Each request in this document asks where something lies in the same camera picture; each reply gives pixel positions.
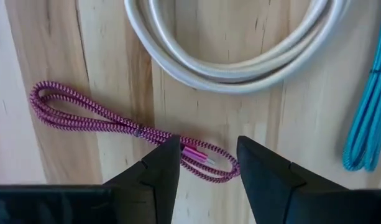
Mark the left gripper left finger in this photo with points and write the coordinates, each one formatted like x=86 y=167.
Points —
x=159 y=168

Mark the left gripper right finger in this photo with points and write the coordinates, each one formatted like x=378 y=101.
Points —
x=264 y=180

